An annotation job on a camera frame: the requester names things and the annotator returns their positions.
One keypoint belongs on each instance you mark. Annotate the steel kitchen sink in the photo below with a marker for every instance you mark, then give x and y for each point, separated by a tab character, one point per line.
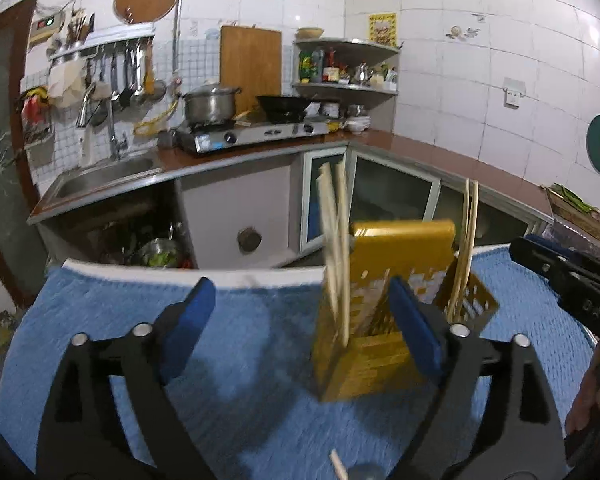
105	177

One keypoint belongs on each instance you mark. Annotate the pale wooden chopstick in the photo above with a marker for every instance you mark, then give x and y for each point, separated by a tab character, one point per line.
474	220
343	270
465	245
337	465
327	240

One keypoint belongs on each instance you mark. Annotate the red hanging bag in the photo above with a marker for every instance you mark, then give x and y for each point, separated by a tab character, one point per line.
35	110

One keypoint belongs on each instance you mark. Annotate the steel wall utensil rack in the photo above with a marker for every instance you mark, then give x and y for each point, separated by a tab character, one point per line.
100	42

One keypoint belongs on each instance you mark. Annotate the steel cooking pot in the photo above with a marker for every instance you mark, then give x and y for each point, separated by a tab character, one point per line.
210	107

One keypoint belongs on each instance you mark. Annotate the green vegetables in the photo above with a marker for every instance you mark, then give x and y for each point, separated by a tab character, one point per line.
572	197

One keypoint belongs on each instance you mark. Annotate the white wall socket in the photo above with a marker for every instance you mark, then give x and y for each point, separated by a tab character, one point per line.
513	92

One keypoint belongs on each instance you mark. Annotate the black wok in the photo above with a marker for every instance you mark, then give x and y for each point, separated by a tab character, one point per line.
285	109

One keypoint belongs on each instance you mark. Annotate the hanging black ladle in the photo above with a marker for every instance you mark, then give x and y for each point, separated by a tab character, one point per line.
125	95

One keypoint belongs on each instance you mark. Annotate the green bottle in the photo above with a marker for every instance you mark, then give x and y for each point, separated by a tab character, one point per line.
306	67

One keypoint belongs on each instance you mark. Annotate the red-capped sauce bottle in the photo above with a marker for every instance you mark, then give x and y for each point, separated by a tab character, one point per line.
332	70

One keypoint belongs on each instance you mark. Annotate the steel faucet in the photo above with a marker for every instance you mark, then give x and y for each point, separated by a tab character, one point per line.
111	130

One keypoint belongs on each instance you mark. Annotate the kitchen counter cabinet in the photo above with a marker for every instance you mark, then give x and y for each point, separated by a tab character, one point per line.
230	210

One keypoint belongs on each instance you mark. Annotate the yellow perforated utensil holder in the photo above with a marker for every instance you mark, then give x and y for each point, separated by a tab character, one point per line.
375	360

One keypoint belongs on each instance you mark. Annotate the steel kettle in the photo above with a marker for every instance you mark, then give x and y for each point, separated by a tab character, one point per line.
363	74

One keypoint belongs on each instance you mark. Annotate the brown frosted glass door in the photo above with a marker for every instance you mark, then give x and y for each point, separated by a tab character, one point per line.
0	160

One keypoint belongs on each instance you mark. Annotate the grey corner shelf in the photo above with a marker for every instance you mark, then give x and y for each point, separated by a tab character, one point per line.
345	87

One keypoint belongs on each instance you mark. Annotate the yellow bowl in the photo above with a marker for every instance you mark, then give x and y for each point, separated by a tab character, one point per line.
310	33

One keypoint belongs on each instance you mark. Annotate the bin with clear plastic bag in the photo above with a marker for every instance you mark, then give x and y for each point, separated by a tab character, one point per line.
580	237

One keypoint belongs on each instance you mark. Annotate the wall stickers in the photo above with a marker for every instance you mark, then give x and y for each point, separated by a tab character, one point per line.
460	32

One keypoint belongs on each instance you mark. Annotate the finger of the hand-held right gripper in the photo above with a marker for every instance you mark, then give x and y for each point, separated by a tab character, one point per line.
535	260
542	241

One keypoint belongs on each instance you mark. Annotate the steel basin with vegetables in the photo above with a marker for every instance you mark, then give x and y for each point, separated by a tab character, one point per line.
160	255

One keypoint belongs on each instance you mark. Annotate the steel gas stove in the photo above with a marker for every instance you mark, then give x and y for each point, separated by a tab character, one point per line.
260	135

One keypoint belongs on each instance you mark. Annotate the wooden cutting board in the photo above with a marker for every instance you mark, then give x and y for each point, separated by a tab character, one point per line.
250	67

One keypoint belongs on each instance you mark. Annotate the white hanging cloth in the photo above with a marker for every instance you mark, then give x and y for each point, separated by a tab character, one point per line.
65	85

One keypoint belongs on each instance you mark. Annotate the white wall control box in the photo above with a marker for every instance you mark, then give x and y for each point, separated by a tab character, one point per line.
45	30

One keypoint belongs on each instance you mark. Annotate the yellow wall poster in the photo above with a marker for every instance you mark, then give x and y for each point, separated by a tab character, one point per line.
382	28

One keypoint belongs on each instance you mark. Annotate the wooden board under vegetables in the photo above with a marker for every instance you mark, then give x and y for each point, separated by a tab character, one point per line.
592	220

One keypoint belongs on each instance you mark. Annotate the blue textured blanket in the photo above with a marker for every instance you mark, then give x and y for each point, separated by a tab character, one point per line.
260	360

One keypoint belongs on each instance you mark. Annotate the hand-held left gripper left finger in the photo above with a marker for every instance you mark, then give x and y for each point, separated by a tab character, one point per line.
190	325

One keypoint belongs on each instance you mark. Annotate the grey vertical pipe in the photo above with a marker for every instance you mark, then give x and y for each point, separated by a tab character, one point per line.
179	20

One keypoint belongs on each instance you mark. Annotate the person's right hand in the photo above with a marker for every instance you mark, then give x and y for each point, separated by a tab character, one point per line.
585	400

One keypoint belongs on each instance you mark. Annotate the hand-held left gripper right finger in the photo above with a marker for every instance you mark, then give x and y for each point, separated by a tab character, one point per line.
415	330

